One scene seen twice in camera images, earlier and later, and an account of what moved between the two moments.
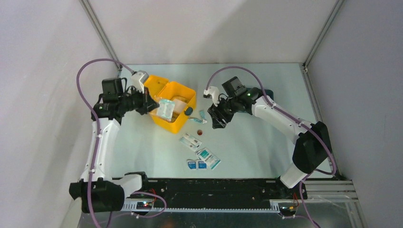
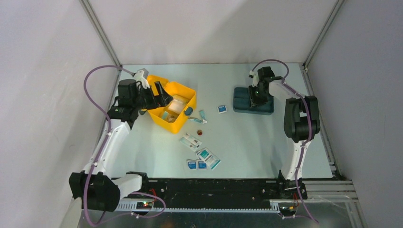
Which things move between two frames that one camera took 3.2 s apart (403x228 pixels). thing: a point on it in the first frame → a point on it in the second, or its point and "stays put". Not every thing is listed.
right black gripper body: x=229 y=105 → x=257 y=97
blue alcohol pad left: x=192 y=165 stays put
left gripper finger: x=151 y=105 → x=163 y=99
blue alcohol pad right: x=201 y=165 stays put
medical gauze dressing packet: x=208 y=157 stays put
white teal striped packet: x=190 y=141 stays put
